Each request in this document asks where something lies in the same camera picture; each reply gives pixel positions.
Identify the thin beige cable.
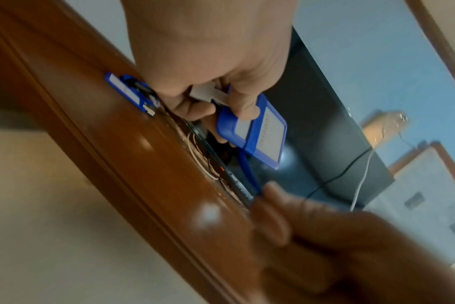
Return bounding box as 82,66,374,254
185,130,222,182

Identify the thick white power cable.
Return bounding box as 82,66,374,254
348,148,376,212

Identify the black television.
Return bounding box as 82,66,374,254
163,26,396,215

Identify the beige wall lamp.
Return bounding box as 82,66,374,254
362,110,413,144

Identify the printed newspaper sheet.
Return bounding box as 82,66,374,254
367,141,455,265

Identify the person's left hand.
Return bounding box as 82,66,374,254
120,0,300,148

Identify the brown wooden wall trim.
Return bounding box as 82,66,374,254
404,0,455,97

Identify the person's right hand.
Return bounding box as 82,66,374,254
249,181,455,304

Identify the wooden drawer with white bottom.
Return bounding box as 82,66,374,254
0,109,217,304

